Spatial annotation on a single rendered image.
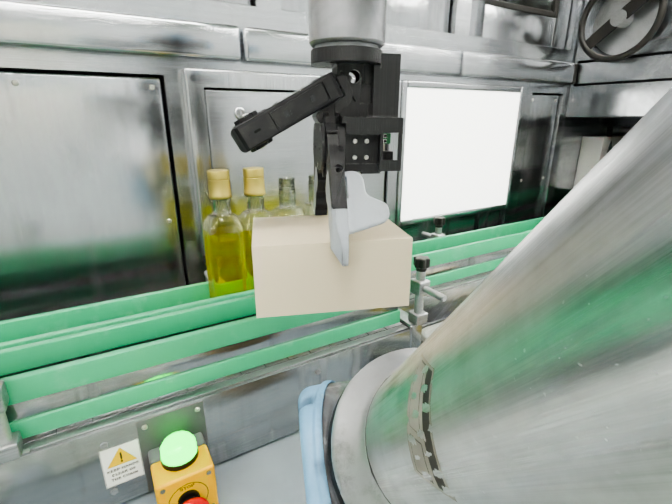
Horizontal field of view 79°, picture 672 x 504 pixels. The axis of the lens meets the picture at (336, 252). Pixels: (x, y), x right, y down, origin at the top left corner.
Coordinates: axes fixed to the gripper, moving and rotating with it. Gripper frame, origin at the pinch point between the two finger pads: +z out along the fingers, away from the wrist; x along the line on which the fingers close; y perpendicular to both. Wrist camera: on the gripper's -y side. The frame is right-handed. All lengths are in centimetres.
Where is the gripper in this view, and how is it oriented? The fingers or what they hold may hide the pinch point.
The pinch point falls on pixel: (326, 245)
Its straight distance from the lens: 46.0
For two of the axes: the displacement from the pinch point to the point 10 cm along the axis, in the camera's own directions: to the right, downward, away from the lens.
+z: -0.1, 9.5, 3.1
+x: -1.8, -3.1, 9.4
